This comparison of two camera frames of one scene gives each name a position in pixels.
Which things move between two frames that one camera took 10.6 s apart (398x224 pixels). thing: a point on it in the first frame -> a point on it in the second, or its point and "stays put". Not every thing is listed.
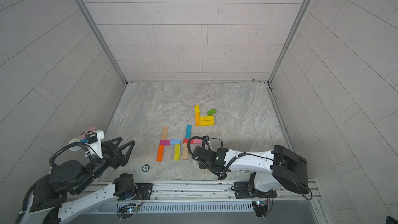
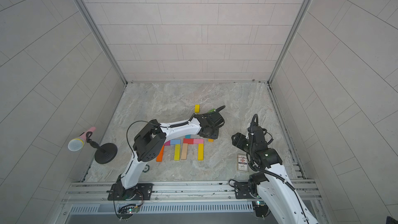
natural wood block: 185,151 stays put
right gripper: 200,165 -> 239,138
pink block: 197,141 stays put
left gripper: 124,161 -> 215,136
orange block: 160,153 stays put
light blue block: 175,141 stays put
